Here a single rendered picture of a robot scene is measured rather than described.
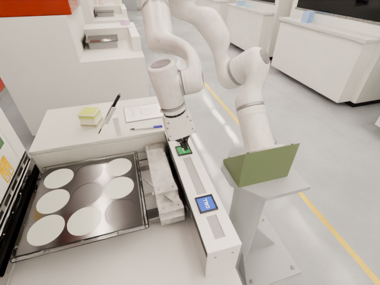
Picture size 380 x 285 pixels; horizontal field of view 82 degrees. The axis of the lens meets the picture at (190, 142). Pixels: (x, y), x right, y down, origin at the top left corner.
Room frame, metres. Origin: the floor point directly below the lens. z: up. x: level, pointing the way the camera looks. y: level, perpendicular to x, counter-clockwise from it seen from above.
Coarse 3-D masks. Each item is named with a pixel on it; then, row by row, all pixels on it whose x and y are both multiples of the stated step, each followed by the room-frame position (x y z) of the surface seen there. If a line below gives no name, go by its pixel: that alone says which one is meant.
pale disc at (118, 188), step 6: (114, 180) 0.56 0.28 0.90; (120, 180) 0.56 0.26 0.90; (126, 180) 0.56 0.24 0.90; (108, 186) 0.53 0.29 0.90; (114, 186) 0.53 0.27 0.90; (120, 186) 0.53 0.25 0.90; (126, 186) 0.53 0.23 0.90; (132, 186) 0.53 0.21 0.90; (108, 192) 0.50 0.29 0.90; (114, 192) 0.50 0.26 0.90; (120, 192) 0.50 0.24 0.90; (126, 192) 0.50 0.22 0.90
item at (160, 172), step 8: (152, 160) 0.69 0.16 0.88; (160, 160) 0.69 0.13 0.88; (152, 168) 0.64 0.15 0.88; (160, 168) 0.64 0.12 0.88; (168, 168) 0.64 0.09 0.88; (152, 176) 0.59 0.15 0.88; (160, 176) 0.59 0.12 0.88; (168, 176) 0.59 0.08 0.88; (160, 184) 0.55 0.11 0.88; (160, 200) 0.48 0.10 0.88; (168, 200) 0.48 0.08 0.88; (176, 200) 0.48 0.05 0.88; (176, 216) 0.42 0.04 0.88; (184, 216) 0.42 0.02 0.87
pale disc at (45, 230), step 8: (48, 216) 0.41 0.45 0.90; (56, 216) 0.41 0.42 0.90; (40, 224) 0.38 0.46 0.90; (48, 224) 0.38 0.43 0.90; (56, 224) 0.38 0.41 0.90; (32, 232) 0.35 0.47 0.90; (40, 232) 0.35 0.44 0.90; (48, 232) 0.35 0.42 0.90; (56, 232) 0.35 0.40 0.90; (32, 240) 0.33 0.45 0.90; (40, 240) 0.33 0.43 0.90; (48, 240) 0.33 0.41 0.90
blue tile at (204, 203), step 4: (208, 196) 0.43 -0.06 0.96; (200, 200) 0.42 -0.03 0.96; (204, 200) 0.42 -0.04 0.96; (208, 200) 0.42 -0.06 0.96; (212, 200) 0.42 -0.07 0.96; (200, 204) 0.40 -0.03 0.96; (204, 204) 0.40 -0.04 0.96; (208, 204) 0.40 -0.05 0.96; (212, 204) 0.40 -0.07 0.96; (200, 208) 0.39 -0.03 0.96; (204, 208) 0.39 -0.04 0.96; (208, 208) 0.39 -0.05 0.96; (212, 208) 0.39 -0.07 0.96
